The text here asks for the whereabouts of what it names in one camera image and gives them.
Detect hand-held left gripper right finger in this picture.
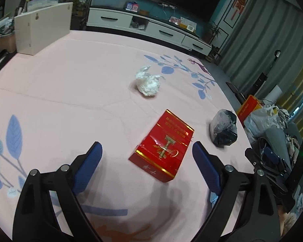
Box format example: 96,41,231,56
191,141,281,242

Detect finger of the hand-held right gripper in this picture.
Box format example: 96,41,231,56
244,137,289,180

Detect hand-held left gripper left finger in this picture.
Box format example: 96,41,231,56
12,141,103,242

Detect red carton with gold trim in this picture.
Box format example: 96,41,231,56
128,109,195,183

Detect person's right forearm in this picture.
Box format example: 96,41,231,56
277,205,298,235

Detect black object in clear bag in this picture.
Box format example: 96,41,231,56
209,109,238,147

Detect red carton on floor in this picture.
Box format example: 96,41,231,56
236,94,263,124

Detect pink floral blanket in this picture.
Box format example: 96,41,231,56
0,29,255,242

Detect black upright vacuum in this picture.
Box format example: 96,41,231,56
252,50,281,95

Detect crumpled white plastic bag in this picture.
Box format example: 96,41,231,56
135,65,166,97

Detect small potted plant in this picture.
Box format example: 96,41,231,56
206,45,222,63

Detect grey curtain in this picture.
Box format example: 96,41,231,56
218,0,303,99

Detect tall potted plant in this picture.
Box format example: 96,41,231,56
204,21,223,44

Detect desk calendar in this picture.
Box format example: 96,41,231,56
179,16,198,32

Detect white cardboard box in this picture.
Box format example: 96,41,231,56
14,2,74,56

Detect white television cabinet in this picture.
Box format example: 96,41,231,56
86,6,213,56

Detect blue and red packets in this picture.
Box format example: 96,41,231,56
125,1,140,12

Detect clear storage box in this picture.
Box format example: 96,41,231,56
92,0,131,9

